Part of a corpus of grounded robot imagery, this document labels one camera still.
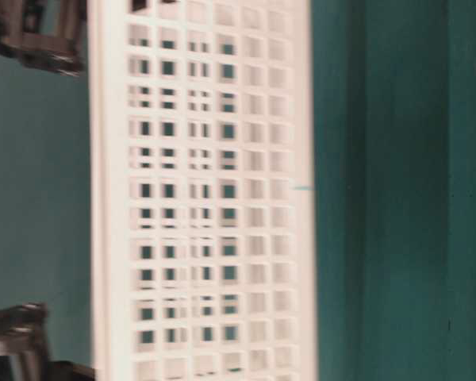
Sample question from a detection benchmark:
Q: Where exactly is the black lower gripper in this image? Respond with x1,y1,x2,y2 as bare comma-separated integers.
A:
0,302,95,381

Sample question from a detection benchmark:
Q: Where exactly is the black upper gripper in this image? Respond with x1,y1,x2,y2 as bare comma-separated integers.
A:
0,1,86,76

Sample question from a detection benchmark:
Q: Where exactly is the white plastic lattice basket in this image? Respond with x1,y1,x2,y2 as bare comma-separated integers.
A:
88,1,318,380

